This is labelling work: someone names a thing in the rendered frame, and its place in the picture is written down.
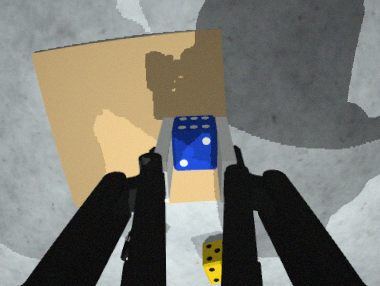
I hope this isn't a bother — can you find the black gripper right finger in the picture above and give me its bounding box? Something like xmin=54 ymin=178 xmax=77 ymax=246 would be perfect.
xmin=216 ymin=117 xmax=367 ymax=286

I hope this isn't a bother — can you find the tan mat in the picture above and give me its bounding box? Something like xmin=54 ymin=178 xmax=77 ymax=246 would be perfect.
xmin=31 ymin=29 xmax=226 ymax=207

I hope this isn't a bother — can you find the blue die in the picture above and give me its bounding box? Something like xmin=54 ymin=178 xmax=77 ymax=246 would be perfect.
xmin=172 ymin=115 xmax=217 ymax=171

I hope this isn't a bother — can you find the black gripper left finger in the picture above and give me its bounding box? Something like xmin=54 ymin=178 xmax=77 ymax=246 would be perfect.
xmin=21 ymin=117 xmax=174 ymax=286

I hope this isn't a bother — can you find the yellow die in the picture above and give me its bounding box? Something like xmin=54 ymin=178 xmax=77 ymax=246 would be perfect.
xmin=202 ymin=239 xmax=223 ymax=284

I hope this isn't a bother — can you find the black die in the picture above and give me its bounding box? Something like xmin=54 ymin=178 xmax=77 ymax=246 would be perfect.
xmin=120 ymin=231 xmax=131 ymax=262

